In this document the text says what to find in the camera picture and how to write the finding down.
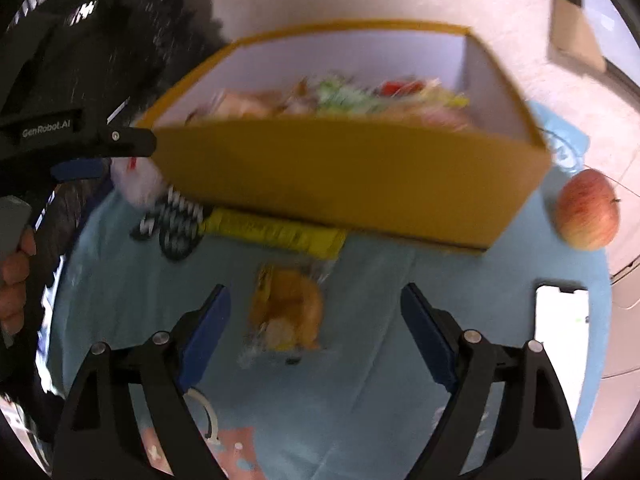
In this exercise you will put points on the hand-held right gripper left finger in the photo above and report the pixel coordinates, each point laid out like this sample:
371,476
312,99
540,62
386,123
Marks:
205,340

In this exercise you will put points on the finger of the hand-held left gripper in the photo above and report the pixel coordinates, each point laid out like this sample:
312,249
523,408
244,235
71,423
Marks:
80,170
130,142

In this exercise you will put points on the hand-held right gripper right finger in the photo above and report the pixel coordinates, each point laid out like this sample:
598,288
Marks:
427,340

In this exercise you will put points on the small yellow cake packet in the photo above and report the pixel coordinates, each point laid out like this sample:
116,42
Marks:
287,310

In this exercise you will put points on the yellow cardboard box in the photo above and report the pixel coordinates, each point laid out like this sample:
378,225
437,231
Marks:
350,180

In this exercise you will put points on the pile of packets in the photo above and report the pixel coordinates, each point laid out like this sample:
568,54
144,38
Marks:
340,102

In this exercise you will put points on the person's left hand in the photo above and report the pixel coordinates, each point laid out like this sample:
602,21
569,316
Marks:
15,285

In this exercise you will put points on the white plastic bag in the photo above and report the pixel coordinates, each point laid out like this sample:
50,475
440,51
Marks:
140,185

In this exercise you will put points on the light blue printed tablecloth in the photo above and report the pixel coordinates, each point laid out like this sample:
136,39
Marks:
360,360

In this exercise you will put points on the black and white striped object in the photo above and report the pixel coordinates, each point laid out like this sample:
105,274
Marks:
172,225

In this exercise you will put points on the yellow snack packet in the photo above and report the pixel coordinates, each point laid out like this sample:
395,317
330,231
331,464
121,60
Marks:
275,232

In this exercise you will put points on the smartphone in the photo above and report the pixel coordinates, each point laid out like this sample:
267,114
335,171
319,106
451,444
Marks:
562,335

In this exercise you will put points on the white cabinet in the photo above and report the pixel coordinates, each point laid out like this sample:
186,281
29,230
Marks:
627,320

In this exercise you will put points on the red apple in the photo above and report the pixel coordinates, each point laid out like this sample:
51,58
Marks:
587,210

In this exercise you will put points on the cardboard corner protector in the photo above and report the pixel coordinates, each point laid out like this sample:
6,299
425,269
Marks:
575,35

